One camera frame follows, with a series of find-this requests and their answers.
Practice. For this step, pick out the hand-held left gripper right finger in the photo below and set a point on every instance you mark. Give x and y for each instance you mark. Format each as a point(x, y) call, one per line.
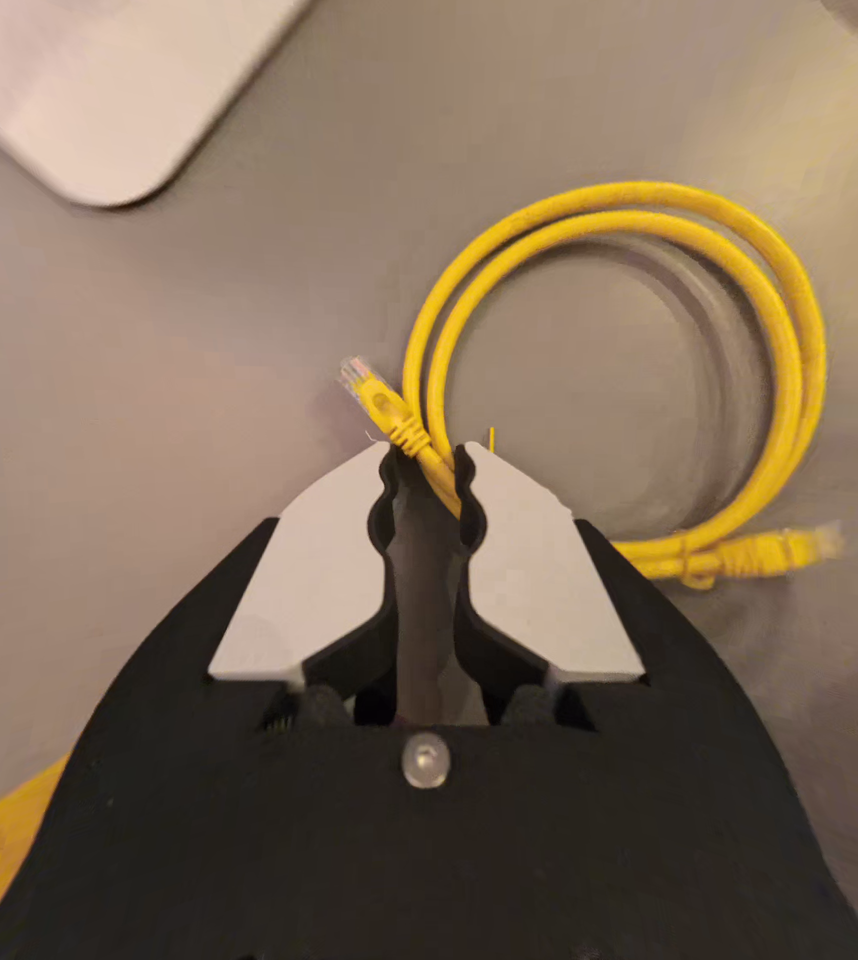
point(541, 585)

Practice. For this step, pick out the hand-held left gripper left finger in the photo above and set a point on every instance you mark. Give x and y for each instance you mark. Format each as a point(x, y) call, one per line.
point(298, 585)

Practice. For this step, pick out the white stand with clear legs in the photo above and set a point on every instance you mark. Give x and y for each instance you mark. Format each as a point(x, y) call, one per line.
point(99, 90)

